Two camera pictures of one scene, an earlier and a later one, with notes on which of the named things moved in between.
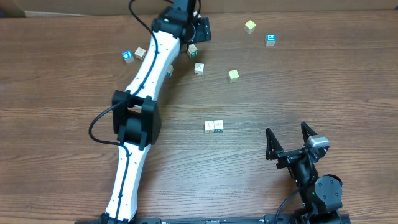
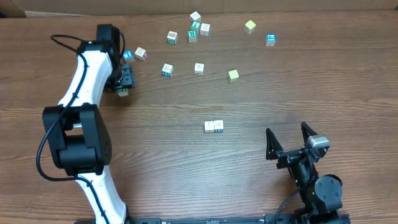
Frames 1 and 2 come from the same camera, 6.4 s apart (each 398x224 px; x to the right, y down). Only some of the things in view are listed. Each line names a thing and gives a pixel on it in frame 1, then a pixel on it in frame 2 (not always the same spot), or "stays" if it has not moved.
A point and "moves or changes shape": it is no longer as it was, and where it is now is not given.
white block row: (218, 126) stays
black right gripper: (288, 158) stays
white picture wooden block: (199, 69) stays
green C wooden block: (193, 50) moves or changes shape
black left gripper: (203, 32) → (127, 79)
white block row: (209, 126) stays
